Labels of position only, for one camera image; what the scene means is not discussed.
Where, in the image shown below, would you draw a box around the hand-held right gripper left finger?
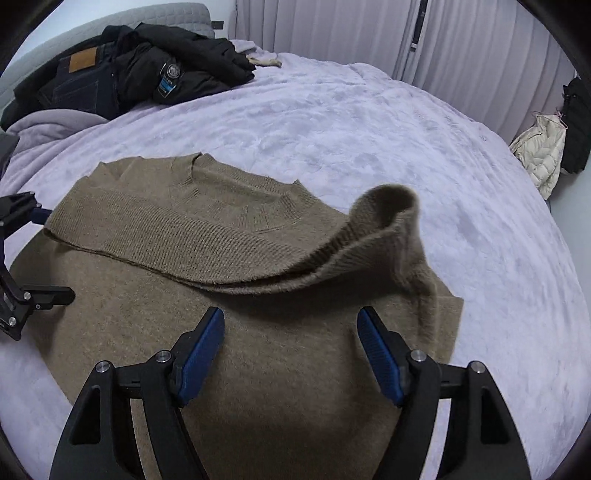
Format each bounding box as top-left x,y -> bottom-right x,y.
48,307 -> 226,480

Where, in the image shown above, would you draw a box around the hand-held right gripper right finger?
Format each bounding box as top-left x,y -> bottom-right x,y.
356,307 -> 532,480

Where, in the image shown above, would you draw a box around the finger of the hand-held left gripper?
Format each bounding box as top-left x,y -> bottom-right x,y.
0,265 -> 75,342
0,191 -> 51,232

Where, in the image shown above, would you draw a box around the brown knit sweater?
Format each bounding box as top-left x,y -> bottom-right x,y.
8,152 -> 465,480

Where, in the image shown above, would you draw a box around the dark grey object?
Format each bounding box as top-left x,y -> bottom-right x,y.
0,133 -> 20,178

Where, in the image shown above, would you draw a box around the grey fleece blanket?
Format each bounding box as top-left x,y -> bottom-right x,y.
0,108 -> 112,167

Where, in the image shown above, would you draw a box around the dark blue jeans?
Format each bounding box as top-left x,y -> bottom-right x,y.
37,44 -> 134,118

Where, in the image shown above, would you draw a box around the lavender bed blanket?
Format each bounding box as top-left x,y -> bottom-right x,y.
0,39 -> 583,480

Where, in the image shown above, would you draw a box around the black jacket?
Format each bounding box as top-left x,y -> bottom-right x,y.
99,23 -> 257,106

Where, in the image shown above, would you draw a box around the cream puffer jacket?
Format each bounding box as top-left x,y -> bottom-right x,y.
509,112 -> 568,200

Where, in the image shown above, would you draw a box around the small beige cloth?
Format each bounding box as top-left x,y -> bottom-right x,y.
246,52 -> 283,69

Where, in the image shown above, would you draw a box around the black hanging coat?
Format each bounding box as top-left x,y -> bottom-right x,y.
561,78 -> 591,175

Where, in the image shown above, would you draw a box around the white curtain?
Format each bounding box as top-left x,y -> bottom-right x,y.
413,0 -> 578,144
235,0 -> 421,77

